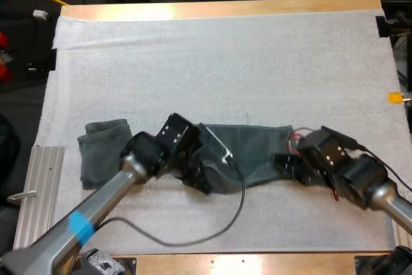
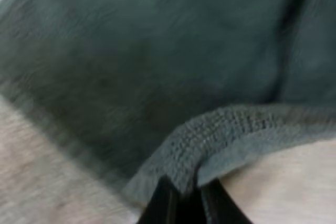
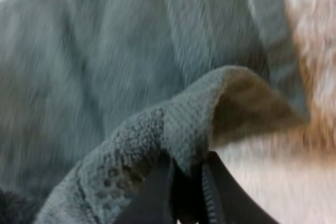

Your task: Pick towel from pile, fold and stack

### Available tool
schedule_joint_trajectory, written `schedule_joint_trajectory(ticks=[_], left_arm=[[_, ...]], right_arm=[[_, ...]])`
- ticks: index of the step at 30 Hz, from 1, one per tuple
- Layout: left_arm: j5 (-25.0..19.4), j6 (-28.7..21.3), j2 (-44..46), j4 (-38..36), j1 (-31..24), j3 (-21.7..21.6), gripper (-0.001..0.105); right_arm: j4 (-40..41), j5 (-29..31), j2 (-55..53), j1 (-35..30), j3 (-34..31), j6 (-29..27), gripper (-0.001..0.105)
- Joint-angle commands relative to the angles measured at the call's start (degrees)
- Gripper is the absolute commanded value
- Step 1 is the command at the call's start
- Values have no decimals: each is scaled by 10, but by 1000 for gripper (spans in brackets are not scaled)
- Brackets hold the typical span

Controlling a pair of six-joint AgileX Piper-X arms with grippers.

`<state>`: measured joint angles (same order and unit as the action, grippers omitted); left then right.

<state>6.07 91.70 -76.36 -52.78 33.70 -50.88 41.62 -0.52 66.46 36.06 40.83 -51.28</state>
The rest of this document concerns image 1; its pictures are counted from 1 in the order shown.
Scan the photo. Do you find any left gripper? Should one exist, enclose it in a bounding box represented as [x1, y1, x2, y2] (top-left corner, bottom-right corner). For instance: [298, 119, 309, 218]
[153, 113, 214, 196]

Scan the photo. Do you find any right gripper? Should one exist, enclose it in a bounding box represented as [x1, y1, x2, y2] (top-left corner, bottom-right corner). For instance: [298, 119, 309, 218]
[272, 128, 355, 189]

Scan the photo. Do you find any grey-green towel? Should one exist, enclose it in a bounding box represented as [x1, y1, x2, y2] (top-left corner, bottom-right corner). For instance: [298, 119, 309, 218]
[173, 122, 295, 196]
[77, 119, 134, 191]

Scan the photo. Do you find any orange clip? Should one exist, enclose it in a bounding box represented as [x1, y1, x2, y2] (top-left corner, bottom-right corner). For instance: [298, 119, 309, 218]
[387, 92, 405, 106]

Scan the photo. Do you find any dark clamp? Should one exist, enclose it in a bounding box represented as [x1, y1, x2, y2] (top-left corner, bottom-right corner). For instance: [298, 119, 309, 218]
[48, 48, 59, 71]
[375, 15, 392, 39]

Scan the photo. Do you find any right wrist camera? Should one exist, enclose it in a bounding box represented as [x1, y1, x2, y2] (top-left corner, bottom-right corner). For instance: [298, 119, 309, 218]
[320, 125, 360, 151]

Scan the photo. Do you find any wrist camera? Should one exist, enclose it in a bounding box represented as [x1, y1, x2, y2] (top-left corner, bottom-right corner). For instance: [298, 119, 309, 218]
[320, 125, 360, 151]
[197, 123, 236, 167]

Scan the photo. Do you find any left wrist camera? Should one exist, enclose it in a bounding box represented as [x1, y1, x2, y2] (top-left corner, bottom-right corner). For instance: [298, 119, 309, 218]
[197, 123, 236, 167]

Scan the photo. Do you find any black cable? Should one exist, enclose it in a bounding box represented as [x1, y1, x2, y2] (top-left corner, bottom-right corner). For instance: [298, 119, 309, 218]
[93, 156, 247, 246]
[353, 144, 412, 192]

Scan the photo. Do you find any ribbed aluminium rail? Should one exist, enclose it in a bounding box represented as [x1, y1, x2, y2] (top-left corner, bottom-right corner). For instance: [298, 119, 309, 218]
[13, 146, 66, 251]

